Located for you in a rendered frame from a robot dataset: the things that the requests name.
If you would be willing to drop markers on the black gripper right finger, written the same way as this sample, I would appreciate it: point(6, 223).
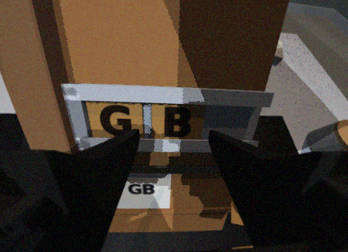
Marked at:
point(268, 189)

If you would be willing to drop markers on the tan flat rectangular board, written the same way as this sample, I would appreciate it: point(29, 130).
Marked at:
point(278, 57)

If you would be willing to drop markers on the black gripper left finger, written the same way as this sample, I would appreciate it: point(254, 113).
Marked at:
point(85, 187)

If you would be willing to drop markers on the white paper ticket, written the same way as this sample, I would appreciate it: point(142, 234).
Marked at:
point(146, 191)

